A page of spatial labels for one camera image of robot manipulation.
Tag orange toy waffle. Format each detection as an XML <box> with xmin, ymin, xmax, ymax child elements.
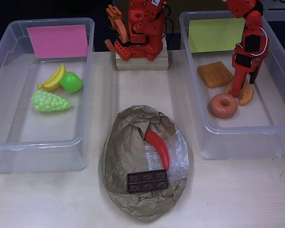
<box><xmin>197</xmin><ymin>61</ymin><xmax>235</xmax><ymax>89</ymax></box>

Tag white servo wire loop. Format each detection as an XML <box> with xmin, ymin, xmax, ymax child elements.
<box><xmin>235</xmin><ymin>27</ymin><xmax>269</xmax><ymax>57</ymax></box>

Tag green toy apple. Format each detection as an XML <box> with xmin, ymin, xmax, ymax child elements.
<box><xmin>60</xmin><ymin>71</ymin><xmax>84</xmax><ymax>94</ymax></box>

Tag black power cable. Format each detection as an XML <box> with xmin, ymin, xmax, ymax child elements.
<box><xmin>165</xmin><ymin>4</ymin><xmax>175</xmax><ymax>34</ymax></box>

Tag white desk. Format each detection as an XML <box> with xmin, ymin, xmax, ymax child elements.
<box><xmin>258</xmin><ymin>0</ymin><xmax>285</xmax><ymax>11</ymax></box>

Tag pink sticky note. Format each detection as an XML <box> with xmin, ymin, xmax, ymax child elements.
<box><xmin>26</xmin><ymin>24</ymin><xmax>89</xmax><ymax>58</ymax></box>

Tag plywood base block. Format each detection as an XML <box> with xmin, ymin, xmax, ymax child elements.
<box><xmin>115</xmin><ymin>38</ymin><xmax>169</xmax><ymax>71</ymax></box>

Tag yellow-green sticky note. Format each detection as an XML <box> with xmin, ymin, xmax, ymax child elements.
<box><xmin>188</xmin><ymin>18</ymin><xmax>247</xmax><ymax>53</ymax></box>

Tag brown toy donut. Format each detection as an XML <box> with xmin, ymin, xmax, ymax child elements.
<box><xmin>209</xmin><ymin>93</ymin><xmax>238</xmax><ymax>119</ymax></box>

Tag red toy chili pepper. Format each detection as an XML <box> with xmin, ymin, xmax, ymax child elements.
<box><xmin>144</xmin><ymin>129</ymin><xmax>171</xmax><ymax>171</ymax></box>

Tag light green toy grapes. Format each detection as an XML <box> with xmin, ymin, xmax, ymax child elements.
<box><xmin>30</xmin><ymin>89</ymin><xmax>72</xmax><ymax>114</ymax></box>

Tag clear plastic bin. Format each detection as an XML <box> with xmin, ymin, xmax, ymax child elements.
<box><xmin>179</xmin><ymin>9</ymin><xmax>285</xmax><ymax>159</ymax></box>
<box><xmin>0</xmin><ymin>18</ymin><xmax>95</xmax><ymax>173</ymax></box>

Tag yellow toy banana bunch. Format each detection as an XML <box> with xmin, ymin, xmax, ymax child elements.
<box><xmin>37</xmin><ymin>63</ymin><xmax>67</xmax><ymax>92</ymax></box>

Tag dark brown toy chocolate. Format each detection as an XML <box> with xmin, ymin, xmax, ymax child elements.
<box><xmin>126</xmin><ymin>170</ymin><xmax>170</xmax><ymax>193</ymax></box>

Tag crumpled brown paper bag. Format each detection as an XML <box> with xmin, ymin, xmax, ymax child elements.
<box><xmin>100</xmin><ymin>104</ymin><xmax>190</xmax><ymax>223</ymax></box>

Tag orange clamp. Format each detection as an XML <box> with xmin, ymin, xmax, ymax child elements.
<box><xmin>104</xmin><ymin>4</ymin><xmax>131</xmax><ymax>52</ymax></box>

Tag orange toy croissant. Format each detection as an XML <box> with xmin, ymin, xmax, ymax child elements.
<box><xmin>224</xmin><ymin>82</ymin><xmax>254</xmax><ymax>106</ymax></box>

